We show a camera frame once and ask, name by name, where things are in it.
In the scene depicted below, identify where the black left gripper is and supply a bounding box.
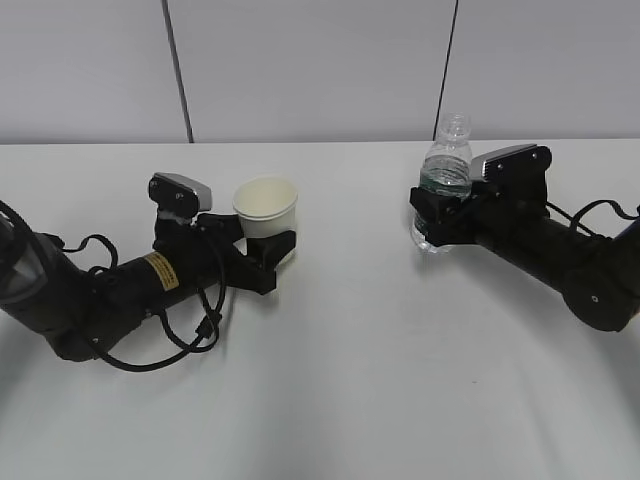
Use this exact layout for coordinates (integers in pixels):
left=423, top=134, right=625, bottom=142
left=153, top=213, right=296, bottom=294

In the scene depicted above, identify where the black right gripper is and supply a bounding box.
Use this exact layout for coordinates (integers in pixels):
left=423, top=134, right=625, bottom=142
left=409, top=180, right=550, bottom=248

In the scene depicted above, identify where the white paper cup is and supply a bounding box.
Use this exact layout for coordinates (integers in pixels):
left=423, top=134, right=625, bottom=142
left=232, top=176, right=298, bottom=239

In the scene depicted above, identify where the clear water bottle green label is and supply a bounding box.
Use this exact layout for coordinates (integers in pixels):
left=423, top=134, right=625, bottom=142
left=412, top=113, right=472, bottom=254

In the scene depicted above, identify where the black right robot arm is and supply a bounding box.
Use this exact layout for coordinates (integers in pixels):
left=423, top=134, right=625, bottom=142
left=410, top=180, right=639, bottom=332

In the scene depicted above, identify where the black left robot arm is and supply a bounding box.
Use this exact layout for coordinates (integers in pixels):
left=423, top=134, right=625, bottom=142
left=1, top=204, right=297, bottom=372

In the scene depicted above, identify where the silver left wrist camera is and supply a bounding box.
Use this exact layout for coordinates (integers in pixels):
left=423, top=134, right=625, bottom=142
left=148, top=172, right=213, bottom=220

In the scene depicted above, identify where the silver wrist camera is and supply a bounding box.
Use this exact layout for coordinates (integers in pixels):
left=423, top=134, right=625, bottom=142
left=470, top=144, right=552, bottom=210
left=148, top=172, right=213, bottom=220

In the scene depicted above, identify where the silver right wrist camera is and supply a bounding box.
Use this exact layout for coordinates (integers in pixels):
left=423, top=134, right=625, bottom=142
left=470, top=144, right=552, bottom=210

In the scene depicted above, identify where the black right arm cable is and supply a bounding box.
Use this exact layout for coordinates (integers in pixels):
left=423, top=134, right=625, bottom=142
left=544, top=199, right=640, bottom=236

